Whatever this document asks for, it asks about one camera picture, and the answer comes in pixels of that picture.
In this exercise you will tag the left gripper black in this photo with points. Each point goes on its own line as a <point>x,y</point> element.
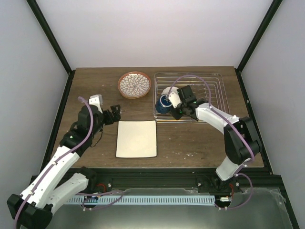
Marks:
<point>116,115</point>

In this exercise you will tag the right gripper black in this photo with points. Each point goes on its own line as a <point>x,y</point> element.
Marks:
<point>176,116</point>

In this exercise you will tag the dark blue mug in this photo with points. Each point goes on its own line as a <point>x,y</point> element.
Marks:
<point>163,105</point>

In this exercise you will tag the cream rectangular plate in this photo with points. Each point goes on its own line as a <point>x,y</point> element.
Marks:
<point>136,139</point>

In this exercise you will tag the metal wire dish rack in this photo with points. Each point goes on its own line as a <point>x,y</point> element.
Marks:
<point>204,85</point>

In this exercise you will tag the white scalloped bowl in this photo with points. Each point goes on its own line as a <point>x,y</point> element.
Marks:
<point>169,90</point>

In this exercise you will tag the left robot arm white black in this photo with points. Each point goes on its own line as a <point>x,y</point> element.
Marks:
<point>36,205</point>

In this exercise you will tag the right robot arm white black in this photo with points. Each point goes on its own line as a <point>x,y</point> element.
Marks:
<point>241,140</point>

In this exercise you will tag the patterned round plate orange rim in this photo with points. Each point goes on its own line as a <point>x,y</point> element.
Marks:
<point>133,85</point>

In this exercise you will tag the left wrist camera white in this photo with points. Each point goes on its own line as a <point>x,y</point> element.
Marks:
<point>97,101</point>

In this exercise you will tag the black aluminium frame rail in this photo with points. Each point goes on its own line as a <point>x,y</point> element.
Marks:
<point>204,180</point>

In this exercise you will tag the light blue slotted cable duct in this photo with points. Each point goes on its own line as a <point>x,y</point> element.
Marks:
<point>196,200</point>

